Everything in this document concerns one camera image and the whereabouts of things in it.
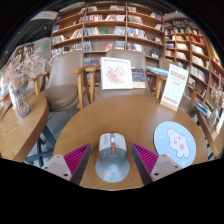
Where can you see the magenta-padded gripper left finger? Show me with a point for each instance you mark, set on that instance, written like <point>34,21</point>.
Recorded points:
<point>77,159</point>

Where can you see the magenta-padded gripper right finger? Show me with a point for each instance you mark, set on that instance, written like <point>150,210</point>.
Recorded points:
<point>146,159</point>

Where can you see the grey computer mouse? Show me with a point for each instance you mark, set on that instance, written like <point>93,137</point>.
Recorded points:
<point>112,163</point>

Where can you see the round light blue mouse pad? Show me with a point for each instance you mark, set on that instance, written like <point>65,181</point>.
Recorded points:
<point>175,143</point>

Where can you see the round wooden side table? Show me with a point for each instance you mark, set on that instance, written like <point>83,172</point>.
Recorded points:
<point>20,133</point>
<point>211,136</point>

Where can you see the beige armchair with wooden arms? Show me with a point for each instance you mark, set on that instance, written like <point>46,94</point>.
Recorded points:
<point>128,55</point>
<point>61,95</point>
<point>188,108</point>

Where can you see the stack of books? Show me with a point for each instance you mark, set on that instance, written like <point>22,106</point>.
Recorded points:
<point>203,109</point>

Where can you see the glass vase with pink flowers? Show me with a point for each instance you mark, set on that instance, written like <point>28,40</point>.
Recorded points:
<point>22,105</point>

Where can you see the white and red table sign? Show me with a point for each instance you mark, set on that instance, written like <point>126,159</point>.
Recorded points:
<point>174,87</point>

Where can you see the glass vase with dried flowers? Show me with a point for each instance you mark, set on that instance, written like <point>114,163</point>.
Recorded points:
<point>213,118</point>

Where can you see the dark book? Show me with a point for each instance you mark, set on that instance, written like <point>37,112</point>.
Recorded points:
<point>138,78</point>

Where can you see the small white and red sign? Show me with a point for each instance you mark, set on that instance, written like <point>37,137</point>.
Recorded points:
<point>12,99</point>
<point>220,123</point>

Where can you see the white framed floral picture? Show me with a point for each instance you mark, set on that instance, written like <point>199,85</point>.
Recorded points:
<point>116,73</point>

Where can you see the curved wooden bookshelf with books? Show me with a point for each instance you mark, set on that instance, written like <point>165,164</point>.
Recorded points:
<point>193,56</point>

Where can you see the small distant wooden bookshelf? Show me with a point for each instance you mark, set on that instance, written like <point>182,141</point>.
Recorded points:
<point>24,50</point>

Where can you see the wide wooden bookshelf with books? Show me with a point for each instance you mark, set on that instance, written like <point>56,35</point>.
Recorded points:
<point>106,30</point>

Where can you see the white hanging ceiling panel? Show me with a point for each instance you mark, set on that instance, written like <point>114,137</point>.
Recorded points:
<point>45,15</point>

